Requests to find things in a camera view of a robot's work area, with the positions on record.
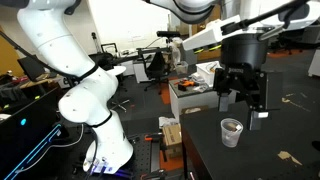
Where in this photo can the white round stool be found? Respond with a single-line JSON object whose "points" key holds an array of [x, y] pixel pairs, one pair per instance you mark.
{"points": [[117, 70]]}

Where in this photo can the black monitor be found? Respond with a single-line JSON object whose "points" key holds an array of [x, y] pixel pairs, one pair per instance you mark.
{"points": [[30, 68]]}

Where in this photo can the clear plastic cup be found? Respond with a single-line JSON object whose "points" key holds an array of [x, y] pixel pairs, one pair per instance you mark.
{"points": [[231, 138]]}

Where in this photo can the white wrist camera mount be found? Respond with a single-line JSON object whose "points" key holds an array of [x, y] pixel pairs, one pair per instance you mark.
{"points": [[206, 36]]}

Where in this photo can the white office desk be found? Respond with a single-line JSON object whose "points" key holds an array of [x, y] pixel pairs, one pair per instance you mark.
{"points": [[141, 68]]}

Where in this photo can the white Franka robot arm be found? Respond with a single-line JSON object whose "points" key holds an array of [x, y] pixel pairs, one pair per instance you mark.
{"points": [[100, 100]]}

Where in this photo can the orange hand tool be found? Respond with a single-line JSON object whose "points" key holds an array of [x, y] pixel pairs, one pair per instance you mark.
{"points": [[186, 84]]}

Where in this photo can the white furniture panel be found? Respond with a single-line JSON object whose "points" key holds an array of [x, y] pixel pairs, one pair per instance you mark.
{"points": [[315, 63]]}

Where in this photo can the white cabinet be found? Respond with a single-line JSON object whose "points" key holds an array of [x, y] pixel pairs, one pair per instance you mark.
{"points": [[190, 100]]}

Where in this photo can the orange black clamp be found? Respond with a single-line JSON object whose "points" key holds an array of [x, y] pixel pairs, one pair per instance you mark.
{"points": [[154, 137], [155, 174]]}

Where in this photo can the black diagonal pole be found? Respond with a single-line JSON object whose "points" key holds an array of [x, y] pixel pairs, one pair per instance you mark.
{"points": [[33, 53]]}

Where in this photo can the cluttered wooden desk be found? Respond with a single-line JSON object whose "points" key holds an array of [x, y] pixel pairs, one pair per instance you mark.
{"points": [[40, 80]]}

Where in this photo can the small printed cardboard box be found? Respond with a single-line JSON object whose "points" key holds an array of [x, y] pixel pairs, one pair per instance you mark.
{"points": [[172, 136]]}

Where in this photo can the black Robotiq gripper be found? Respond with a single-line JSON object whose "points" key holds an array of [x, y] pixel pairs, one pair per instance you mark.
{"points": [[243, 53]]}

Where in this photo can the black office chair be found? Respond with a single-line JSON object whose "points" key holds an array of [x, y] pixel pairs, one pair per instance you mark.
{"points": [[156, 66]]}

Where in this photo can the black computer tower blue light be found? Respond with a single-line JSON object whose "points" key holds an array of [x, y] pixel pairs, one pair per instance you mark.
{"points": [[26, 133]]}

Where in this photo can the small tan tape scrap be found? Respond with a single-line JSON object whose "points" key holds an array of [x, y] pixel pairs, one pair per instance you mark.
{"points": [[285, 155]]}

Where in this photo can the black stereo camera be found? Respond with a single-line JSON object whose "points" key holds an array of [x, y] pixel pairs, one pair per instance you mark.
{"points": [[168, 34]]}

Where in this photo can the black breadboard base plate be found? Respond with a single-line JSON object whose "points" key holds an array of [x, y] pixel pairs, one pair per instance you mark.
{"points": [[143, 156]]}

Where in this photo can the white plastic bin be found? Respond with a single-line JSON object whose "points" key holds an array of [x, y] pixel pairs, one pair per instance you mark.
{"points": [[205, 73]]}

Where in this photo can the white crumpled bag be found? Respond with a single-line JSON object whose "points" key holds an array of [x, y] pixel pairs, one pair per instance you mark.
{"points": [[166, 121]]}

